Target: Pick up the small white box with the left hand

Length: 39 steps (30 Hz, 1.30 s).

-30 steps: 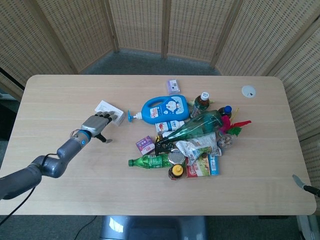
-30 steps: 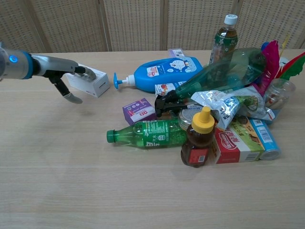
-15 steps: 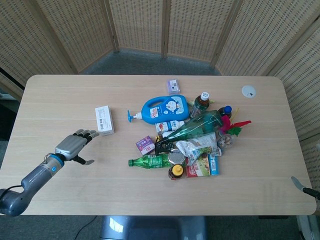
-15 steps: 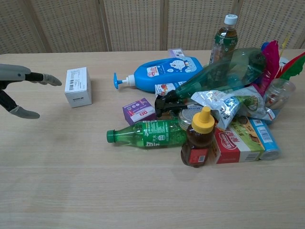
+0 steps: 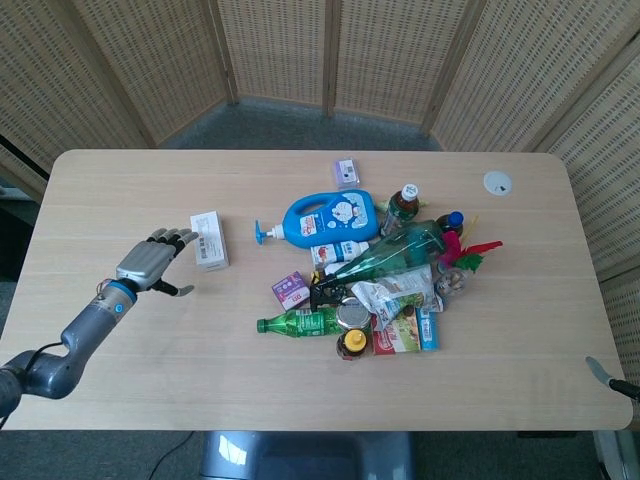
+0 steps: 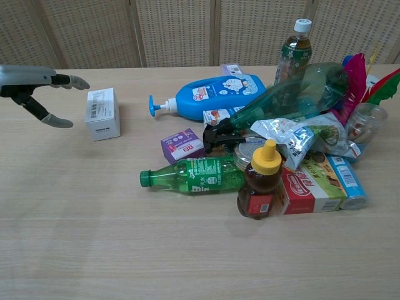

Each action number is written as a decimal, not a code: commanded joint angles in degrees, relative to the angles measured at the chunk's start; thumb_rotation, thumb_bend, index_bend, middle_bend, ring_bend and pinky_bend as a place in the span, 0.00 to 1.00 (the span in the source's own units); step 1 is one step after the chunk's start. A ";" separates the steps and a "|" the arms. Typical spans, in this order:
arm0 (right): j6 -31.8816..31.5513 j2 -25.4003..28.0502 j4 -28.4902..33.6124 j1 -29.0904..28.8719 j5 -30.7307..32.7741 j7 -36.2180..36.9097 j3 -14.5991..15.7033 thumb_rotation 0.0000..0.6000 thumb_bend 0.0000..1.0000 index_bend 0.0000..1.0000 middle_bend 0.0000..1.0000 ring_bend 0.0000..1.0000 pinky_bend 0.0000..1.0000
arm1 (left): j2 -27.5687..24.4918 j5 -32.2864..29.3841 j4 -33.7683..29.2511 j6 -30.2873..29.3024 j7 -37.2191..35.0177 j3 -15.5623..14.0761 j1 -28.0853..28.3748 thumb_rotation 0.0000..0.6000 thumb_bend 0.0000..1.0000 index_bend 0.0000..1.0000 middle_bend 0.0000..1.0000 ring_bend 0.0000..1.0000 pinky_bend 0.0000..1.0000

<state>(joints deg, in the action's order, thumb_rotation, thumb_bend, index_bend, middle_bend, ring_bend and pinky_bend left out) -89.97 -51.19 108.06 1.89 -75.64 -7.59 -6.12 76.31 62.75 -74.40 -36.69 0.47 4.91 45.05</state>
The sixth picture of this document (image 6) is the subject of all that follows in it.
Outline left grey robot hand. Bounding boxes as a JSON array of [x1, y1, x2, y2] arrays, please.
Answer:
[[0, 64, 91, 129]]

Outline white cardboard box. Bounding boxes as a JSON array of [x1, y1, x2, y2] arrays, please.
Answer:
[[85, 87, 122, 142]]

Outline purple small box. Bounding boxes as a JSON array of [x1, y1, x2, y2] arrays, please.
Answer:
[[160, 128, 206, 165]]

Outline red and green carton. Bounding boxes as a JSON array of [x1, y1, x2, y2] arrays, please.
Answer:
[[277, 152, 348, 216]]

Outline woven folding screen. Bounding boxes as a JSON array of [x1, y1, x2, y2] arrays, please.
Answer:
[[0, 0, 400, 72]]

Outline blue pump lotion bottle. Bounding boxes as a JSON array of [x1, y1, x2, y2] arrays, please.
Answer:
[[148, 74, 267, 122]]

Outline small white snack sachet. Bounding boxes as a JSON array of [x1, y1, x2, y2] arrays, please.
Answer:
[[202, 106, 246, 126]]

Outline green soda bottle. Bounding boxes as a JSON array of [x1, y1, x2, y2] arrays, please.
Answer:
[[139, 156, 248, 196]]

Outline round tin with clear lid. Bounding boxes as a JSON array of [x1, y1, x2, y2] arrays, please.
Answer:
[[233, 137, 269, 171]]

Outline honey bottle yellow cap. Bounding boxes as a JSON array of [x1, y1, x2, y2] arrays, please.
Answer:
[[236, 139, 284, 221]]

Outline teal spray bottle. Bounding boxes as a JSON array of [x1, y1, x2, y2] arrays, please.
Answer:
[[202, 62, 350, 154]]

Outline green tea bottle white cap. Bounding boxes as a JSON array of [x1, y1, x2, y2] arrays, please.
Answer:
[[274, 18, 313, 86]]

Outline silver snack bag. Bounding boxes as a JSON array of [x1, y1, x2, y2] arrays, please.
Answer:
[[249, 111, 363, 171]]

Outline clear plastic jar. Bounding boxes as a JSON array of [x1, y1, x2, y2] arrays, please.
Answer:
[[345, 102, 389, 144]]

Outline light blue cylindrical can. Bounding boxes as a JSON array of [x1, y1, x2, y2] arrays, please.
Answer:
[[326, 155, 370, 211]]

